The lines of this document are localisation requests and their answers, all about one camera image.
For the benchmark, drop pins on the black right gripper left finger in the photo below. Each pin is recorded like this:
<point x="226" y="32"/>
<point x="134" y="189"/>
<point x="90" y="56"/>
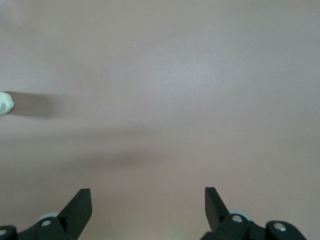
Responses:
<point x="75" y="215"/>

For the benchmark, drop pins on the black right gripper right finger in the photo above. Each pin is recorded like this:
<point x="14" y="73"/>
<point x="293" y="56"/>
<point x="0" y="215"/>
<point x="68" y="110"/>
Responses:
<point x="216" y="215"/>

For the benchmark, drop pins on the white blue tennis ball can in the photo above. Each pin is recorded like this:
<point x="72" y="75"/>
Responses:
<point x="5" y="103"/>

